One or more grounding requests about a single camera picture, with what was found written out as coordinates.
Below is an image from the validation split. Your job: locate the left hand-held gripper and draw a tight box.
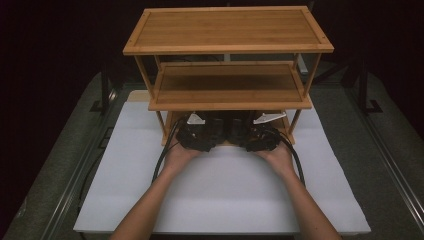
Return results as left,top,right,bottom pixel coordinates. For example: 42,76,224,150
175,112,220,153

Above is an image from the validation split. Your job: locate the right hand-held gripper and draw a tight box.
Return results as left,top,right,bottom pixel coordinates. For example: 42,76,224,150
244,111,288,153

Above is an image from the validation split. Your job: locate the three-tier wooden shoe rack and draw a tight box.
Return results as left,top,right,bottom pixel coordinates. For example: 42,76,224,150
122,5,335,147

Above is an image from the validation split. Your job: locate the person's left hand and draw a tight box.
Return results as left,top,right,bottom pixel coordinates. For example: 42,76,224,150
162,139,203,176

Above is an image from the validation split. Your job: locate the person's right hand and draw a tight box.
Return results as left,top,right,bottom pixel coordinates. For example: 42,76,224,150
256,141,297,180

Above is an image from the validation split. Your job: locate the white table mat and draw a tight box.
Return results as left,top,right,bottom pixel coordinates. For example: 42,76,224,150
73,101,372,235

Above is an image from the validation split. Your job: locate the black metal stand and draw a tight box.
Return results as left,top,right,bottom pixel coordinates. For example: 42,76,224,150
357,59,384,115
89,62,117,116

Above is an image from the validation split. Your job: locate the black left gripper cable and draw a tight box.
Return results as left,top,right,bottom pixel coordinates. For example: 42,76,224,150
77,119,184,216

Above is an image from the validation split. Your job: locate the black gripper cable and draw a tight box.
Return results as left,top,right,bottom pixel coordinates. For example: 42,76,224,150
275,129,307,187
77,119,184,216

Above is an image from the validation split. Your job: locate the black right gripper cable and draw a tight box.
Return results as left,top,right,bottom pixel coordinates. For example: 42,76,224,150
275,129,307,187

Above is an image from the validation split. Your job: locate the metal table rail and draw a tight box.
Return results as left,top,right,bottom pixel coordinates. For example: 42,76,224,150
344,88,424,229
39,89,129,240

